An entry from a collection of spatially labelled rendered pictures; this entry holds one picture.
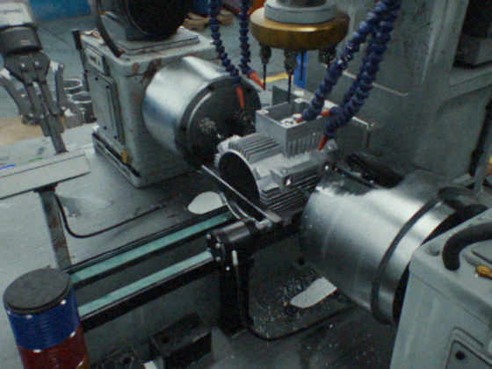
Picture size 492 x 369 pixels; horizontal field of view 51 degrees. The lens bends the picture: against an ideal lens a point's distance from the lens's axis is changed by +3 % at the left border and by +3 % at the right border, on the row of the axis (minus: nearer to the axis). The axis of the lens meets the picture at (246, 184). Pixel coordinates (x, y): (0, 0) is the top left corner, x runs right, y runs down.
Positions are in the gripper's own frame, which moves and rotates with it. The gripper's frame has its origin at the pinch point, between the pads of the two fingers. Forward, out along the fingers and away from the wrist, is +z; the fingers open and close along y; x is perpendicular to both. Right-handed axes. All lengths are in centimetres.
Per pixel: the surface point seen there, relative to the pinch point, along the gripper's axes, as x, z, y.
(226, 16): 393, -135, 308
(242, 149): -23.1, 14.6, 27.0
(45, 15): 500, -199, 143
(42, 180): -3.4, 8.2, -5.7
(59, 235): 6.2, 19.7, -4.9
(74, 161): -3.4, 6.3, 0.9
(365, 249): -51, 34, 25
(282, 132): -27.0, 13.8, 34.4
